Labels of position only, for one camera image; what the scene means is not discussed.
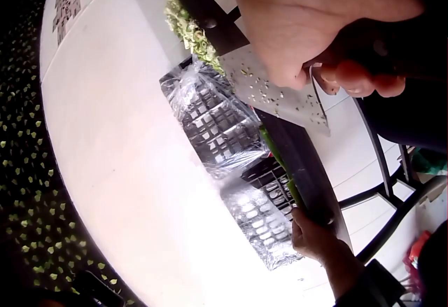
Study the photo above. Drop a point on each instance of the person's right hand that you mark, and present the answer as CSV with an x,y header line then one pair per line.
x,y
297,16

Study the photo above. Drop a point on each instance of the person's left hand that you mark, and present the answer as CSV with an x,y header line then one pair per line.
x,y
322,247

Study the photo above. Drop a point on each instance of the person's right thumb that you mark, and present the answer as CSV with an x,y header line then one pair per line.
x,y
288,70

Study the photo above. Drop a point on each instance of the person's right fingers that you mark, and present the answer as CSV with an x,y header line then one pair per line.
x,y
360,83

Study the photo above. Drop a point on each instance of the person's left fingers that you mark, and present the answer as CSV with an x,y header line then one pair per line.
x,y
299,223

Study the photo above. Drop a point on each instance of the green onion stalks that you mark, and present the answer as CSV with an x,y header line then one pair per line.
x,y
278,156

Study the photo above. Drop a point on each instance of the dark cutting board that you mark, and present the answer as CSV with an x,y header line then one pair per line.
x,y
304,170

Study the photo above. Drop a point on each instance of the person's body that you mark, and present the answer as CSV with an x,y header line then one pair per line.
x,y
409,114

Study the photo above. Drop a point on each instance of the clear plastic bag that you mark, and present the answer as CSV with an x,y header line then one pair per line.
x,y
206,86

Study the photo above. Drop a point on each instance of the black plastic crate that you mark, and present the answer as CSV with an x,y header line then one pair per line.
x,y
217,128

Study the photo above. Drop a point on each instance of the green bag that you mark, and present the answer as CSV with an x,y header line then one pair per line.
x,y
432,161

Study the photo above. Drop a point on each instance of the pile of chopped green onion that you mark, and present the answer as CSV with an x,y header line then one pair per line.
x,y
185,27

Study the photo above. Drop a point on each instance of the red packet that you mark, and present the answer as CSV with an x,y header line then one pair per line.
x,y
418,251

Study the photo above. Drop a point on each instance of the dark leaf-patterned cloth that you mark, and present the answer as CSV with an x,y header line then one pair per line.
x,y
24,146

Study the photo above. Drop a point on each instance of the black metal frame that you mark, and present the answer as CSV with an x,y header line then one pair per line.
x,y
381,167

